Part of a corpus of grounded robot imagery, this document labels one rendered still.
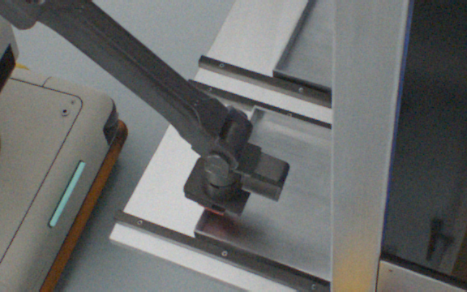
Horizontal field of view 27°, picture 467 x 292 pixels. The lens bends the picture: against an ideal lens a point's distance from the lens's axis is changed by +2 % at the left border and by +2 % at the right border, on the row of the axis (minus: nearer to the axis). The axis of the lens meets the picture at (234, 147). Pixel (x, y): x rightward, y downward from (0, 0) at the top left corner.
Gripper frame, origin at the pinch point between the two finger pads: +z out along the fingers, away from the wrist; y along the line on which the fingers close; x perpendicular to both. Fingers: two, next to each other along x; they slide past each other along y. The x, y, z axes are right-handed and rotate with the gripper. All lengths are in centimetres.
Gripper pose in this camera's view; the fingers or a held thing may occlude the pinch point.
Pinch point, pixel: (215, 207)
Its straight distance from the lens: 163.1
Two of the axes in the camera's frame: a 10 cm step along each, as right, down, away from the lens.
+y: 9.2, 3.9, -1.1
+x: 3.9, -8.1, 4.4
